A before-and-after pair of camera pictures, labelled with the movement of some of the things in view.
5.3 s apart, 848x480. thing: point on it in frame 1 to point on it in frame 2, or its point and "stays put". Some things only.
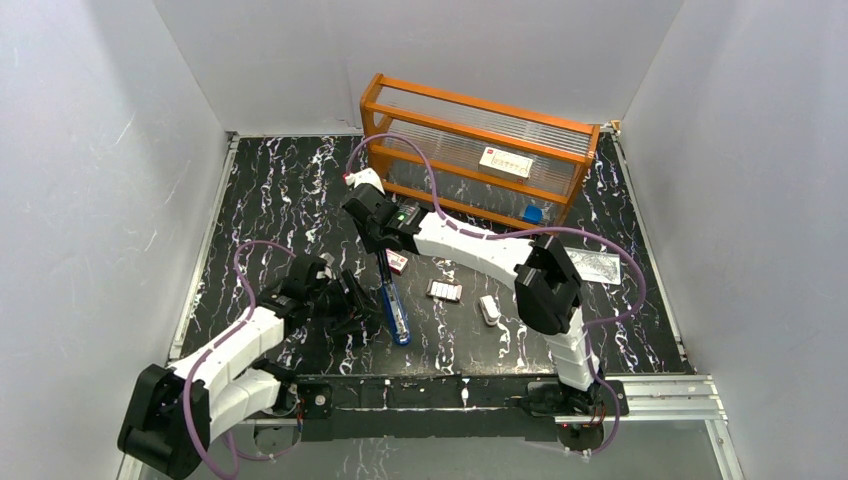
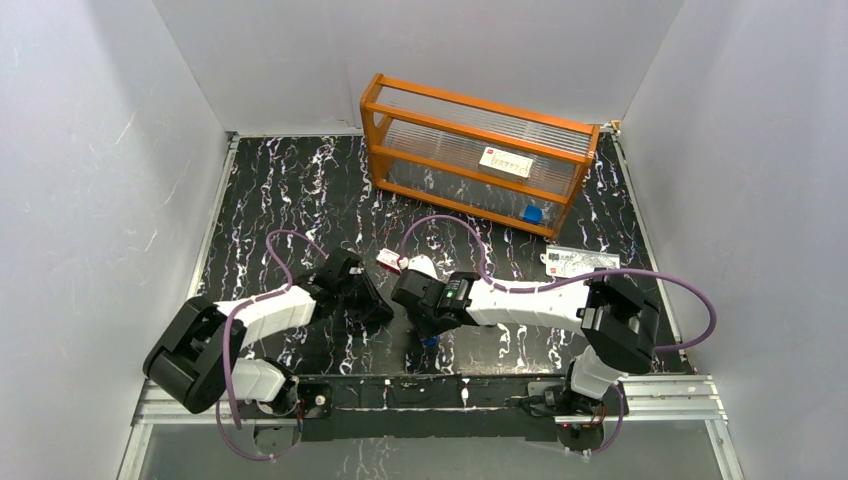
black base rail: (453, 407) stays put
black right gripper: (369, 244) to (424, 329)
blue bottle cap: (533, 214) stays put
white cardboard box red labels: (506, 165) stays put
